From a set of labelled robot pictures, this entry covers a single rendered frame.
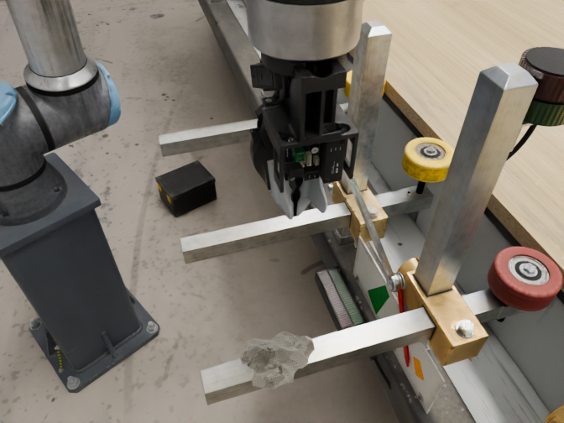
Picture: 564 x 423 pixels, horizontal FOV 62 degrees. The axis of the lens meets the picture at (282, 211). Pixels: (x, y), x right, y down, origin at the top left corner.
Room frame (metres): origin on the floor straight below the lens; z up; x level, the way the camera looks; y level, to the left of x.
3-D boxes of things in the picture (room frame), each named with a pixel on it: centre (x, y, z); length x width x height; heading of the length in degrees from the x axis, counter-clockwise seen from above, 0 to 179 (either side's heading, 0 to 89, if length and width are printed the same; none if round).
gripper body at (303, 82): (0.36, -0.02, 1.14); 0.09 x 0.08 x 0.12; 16
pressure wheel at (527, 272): (0.36, -0.31, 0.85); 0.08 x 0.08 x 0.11
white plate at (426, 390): (0.39, -0.16, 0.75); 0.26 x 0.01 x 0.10; 17
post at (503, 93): (0.37, -0.20, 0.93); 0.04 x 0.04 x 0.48; 17
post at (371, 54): (0.61, -0.12, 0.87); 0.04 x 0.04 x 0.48; 17
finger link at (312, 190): (0.37, -0.03, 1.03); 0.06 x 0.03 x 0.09; 16
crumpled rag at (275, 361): (0.27, 0.00, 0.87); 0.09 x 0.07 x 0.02; 107
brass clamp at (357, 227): (0.59, -0.13, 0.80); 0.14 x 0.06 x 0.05; 17
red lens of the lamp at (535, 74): (0.38, -0.24, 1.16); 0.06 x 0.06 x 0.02
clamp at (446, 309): (0.35, -0.21, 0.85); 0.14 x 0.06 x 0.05; 17
